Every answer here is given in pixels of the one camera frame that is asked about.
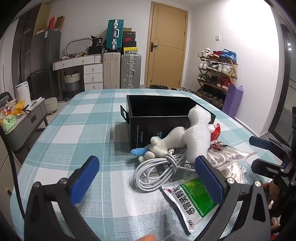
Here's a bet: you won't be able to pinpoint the wooden shoe rack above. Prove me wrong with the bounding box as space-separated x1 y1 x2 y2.
197 48 238 110

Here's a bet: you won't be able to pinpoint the white appliance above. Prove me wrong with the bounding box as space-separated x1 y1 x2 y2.
15 81 32 106

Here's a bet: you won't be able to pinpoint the black open box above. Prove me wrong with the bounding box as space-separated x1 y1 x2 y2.
120 94 216 153

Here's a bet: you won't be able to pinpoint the woven laundry basket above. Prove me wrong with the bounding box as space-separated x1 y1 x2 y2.
64 71 81 98

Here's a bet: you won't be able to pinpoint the checkered teal tablecloth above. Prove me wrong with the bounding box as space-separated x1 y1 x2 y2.
18 89 280 240

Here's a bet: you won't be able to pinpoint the grey side cabinet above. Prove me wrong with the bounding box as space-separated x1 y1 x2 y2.
6 98 48 152

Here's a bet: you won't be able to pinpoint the shoelaces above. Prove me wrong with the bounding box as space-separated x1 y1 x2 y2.
207 141 256 184

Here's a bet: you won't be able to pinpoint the black camera cable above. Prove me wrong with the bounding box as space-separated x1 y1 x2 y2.
0 126 26 223

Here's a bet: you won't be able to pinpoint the teal suitcase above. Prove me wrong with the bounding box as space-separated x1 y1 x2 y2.
106 19 124 52

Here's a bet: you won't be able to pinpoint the white drawer desk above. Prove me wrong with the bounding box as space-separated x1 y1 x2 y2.
52 54 103 99

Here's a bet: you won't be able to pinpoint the red white packet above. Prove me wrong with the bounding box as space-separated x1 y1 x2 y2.
208 123 221 141

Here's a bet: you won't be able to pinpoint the green medicine packet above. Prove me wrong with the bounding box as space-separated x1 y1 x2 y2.
161 174 218 233

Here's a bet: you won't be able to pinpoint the black tote bag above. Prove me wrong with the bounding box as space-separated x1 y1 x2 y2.
88 35 103 55

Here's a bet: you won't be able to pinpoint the wooden door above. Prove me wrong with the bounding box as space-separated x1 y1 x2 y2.
144 1 188 88

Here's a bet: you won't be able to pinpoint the white plush toy blue ear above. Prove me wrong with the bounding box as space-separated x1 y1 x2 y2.
130 126 185 163

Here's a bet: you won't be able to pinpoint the person's right hand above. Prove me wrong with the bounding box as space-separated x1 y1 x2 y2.
262 181 280 202

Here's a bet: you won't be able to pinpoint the white foam piece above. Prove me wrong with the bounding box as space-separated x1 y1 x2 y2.
183 105 211 164

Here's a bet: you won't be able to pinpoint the white cable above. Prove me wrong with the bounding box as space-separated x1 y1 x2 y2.
133 148 202 192

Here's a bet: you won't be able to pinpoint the beige suitcase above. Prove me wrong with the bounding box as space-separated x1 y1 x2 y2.
103 52 121 89

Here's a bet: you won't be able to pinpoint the person's left hand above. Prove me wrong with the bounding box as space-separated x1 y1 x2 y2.
136 234 156 241

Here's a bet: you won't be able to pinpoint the silver suitcase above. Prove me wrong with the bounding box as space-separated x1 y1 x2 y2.
120 53 142 88

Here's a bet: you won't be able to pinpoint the round white stool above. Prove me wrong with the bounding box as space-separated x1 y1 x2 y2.
45 97 58 114

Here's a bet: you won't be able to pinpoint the stack of shoe boxes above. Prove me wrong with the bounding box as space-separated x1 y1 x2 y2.
121 28 138 54

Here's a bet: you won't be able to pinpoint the purple bag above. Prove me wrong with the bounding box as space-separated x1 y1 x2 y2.
222 84 243 118

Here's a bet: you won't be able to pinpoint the dark grey refrigerator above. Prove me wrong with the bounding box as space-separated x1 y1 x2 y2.
28 30 61 99

